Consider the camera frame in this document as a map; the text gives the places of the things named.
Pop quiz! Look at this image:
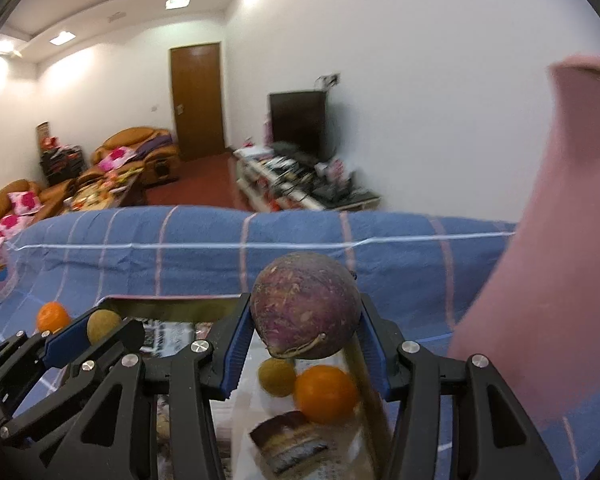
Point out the purple cloth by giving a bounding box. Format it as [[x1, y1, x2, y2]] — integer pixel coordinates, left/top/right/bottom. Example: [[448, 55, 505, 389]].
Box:
[[132, 139, 173, 158]]

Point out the brown leather sofa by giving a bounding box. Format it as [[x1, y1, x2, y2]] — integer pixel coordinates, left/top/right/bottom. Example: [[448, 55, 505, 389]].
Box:
[[0, 178, 78, 233], [90, 127, 181, 191]]

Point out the brown wooden door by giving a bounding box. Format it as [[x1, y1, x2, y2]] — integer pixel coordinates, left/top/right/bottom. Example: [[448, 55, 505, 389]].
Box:
[[169, 42, 228, 162]]

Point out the orange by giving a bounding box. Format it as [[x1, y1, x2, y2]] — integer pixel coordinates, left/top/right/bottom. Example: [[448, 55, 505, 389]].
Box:
[[36, 301, 72, 333], [294, 365, 359, 425]]

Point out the small green-brown kiwi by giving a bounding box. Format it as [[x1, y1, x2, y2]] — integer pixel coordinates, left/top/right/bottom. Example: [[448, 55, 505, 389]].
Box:
[[258, 357, 297, 398], [86, 309, 123, 345]]

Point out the pink tin box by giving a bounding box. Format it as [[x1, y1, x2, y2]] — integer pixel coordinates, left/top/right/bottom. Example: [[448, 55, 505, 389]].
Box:
[[97, 296, 396, 480]]

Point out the black storage rack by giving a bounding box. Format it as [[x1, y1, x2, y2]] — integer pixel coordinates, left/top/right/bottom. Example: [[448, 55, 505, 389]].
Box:
[[40, 145, 85, 187]]

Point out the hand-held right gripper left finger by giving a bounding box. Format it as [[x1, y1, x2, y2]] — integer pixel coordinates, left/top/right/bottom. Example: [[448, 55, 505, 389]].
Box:
[[40, 292, 254, 480]]

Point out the black television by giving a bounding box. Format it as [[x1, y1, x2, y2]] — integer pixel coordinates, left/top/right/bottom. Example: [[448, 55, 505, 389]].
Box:
[[269, 90, 337, 160]]

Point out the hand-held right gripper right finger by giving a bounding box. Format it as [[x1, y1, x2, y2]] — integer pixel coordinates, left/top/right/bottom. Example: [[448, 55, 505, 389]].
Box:
[[356, 294, 561, 480]]

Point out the newspaper sheet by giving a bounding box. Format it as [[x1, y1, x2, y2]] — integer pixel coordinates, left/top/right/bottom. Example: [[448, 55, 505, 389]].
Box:
[[142, 316, 378, 480]]

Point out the cluttered coffee table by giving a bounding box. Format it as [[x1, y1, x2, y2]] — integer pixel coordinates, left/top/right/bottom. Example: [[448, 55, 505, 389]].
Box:
[[62, 170, 148, 211]]

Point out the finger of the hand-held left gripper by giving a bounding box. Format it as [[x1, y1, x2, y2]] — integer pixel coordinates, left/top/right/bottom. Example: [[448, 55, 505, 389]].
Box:
[[0, 311, 97, 397], [0, 316, 147, 442]]

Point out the tall pink container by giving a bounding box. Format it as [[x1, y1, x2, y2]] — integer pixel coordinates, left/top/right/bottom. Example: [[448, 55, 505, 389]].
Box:
[[450, 55, 600, 433]]

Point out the large purple round fruit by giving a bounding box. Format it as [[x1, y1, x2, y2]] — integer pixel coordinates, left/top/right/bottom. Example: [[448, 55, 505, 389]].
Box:
[[250, 252, 363, 361]]

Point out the white television stand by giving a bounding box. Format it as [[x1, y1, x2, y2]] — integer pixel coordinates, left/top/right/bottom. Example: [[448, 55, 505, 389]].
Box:
[[232, 146, 382, 212]]

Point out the blue checked blanket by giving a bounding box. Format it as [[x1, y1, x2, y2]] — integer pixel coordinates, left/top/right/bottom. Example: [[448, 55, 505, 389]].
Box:
[[0, 205, 600, 480]]

